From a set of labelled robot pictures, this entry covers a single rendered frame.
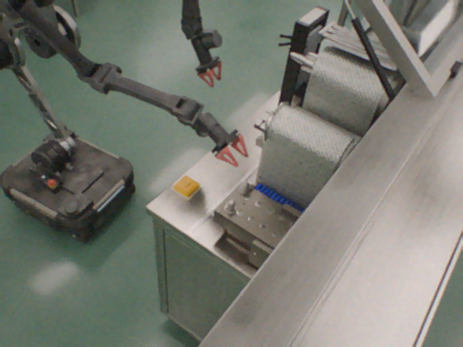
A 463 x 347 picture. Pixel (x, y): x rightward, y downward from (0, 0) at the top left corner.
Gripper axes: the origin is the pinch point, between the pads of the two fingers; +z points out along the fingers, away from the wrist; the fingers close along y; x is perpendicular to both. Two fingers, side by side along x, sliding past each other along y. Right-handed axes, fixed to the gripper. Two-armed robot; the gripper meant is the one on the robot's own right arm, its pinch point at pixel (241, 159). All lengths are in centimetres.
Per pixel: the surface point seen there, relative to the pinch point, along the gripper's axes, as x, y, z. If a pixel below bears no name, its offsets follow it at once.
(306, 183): 15.3, -1.4, 19.0
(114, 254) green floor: -127, 14, -7
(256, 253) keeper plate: 0.6, 20.4, 25.0
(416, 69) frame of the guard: 73, 12, 8
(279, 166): 11.4, -1.1, 9.8
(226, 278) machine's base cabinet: -19.0, 24.3, 27.2
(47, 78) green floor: -201, -64, -149
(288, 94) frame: 4.2, -34.0, -6.4
